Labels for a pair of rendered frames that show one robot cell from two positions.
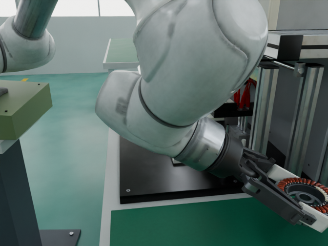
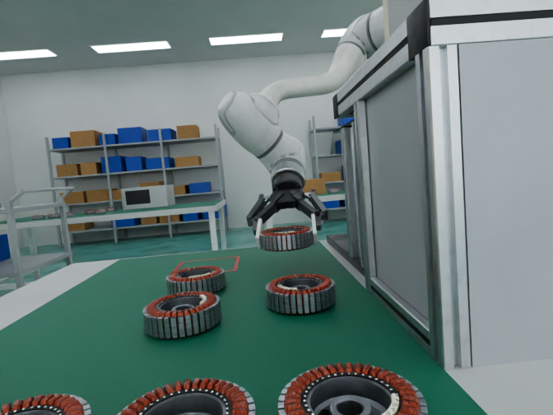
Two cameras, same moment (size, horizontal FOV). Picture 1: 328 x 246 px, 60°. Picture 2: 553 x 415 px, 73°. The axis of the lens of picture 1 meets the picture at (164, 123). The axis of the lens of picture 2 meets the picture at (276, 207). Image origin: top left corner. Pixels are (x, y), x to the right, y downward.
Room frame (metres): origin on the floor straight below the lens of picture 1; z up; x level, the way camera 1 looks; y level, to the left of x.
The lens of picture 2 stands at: (0.50, -1.04, 0.96)
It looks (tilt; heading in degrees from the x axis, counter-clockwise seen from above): 5 degrees down; 96
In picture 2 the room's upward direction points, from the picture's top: 5 degrees counter-clockwise
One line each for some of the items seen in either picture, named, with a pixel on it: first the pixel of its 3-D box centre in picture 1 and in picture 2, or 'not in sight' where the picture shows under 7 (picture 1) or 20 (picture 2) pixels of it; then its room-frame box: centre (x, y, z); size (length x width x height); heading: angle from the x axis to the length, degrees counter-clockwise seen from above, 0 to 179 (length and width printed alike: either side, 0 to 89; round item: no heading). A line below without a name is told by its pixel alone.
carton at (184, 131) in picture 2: not in sight; (188, 132); (-1.74, 5.88, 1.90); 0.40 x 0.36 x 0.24; 100
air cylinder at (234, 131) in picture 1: (240, 137); not in sight; (0.78, -0.23, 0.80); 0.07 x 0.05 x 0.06; 8
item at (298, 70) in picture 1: (243, 50); not in sight; (0.90, -0.25, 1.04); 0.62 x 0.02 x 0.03; 8
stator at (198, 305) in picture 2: not in sight; (183, 313); (0.29, -0.51, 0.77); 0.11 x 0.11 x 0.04
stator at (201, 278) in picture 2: not in sight; (196, 281); (0.26, -0.33, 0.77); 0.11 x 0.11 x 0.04
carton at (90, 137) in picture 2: not in sight; (86, 140); (-3.59, 5.61, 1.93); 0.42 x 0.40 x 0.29; 10
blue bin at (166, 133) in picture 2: not in sight; (162, 136); (-2.22, 5.80, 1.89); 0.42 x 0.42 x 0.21; 6
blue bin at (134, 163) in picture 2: not in sight; (137, 164); (-2.74, 5.73, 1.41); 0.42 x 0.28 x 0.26; 100
